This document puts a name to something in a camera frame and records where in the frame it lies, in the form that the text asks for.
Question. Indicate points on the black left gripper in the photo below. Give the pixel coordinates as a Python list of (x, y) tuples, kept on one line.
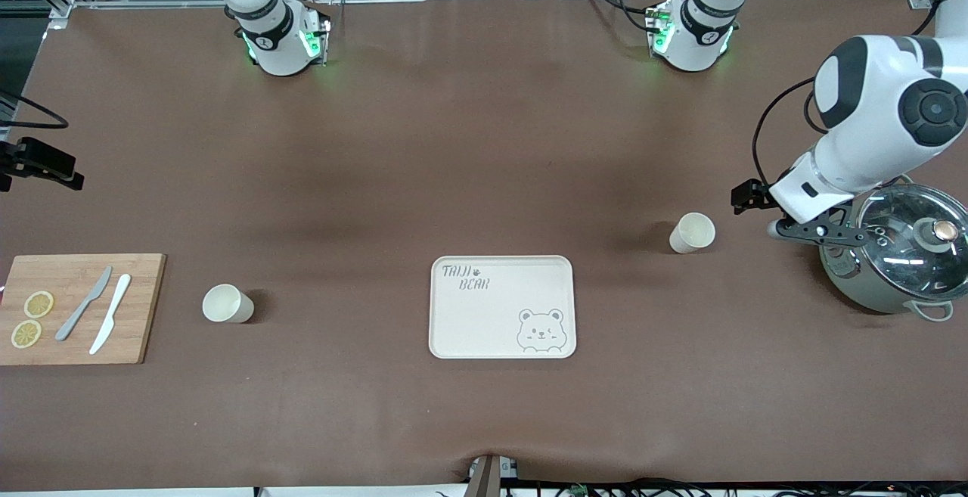
[(751, 194)]

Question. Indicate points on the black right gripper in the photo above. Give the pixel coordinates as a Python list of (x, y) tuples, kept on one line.
[(34, 159)]

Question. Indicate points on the white IKEA cup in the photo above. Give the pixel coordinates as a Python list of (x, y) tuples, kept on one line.
[(223, 304), (692, 234)]

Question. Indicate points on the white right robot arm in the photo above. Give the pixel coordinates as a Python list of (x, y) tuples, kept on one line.
[(280, 51)]

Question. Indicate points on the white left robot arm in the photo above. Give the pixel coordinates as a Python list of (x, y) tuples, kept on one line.
[(881, 141)]

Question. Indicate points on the cream bear print tray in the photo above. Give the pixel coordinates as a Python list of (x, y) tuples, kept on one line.
[(484, 323)]

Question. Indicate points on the lemon slice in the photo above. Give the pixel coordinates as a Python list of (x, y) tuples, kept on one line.
[(26, 334), (38, 304)]

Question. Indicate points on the grey plastic knife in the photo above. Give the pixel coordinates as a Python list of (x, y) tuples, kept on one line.
[(83, 306)]

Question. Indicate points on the grey cooking pot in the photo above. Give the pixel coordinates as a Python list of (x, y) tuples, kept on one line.
[(854, 289)]

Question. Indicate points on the white plastic knife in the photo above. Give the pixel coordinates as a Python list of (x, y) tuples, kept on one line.
[(112, 314)]

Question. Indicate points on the glass pot lid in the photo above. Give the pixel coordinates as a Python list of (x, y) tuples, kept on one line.
[(900, 255)]

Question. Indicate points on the bamboo cutting board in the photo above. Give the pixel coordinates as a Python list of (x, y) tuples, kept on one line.
[(144, 330)]

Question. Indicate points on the brown table cover mat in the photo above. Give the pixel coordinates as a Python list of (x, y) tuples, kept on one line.
[(484, 141)]

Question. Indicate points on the grey metal bracket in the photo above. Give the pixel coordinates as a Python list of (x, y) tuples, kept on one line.
[(484, 478)]

